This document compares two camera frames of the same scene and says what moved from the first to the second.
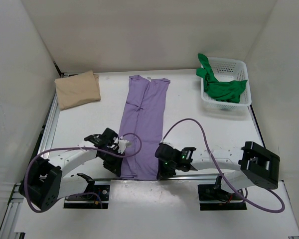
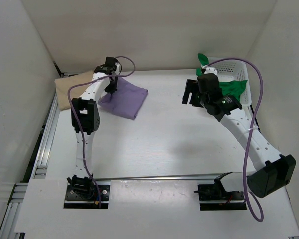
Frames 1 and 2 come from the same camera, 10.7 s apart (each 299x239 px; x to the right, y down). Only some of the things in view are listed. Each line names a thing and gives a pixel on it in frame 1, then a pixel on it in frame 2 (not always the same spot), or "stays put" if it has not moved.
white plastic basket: (226, 69) stays put
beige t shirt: (76, 89) stays put
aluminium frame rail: (8, 229) stays put
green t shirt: (229, 91) stays put
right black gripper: (163, 168) -> (191, 92)
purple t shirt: (144, 116) -> (126, 101)
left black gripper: (112, 164) -> (112, 83)
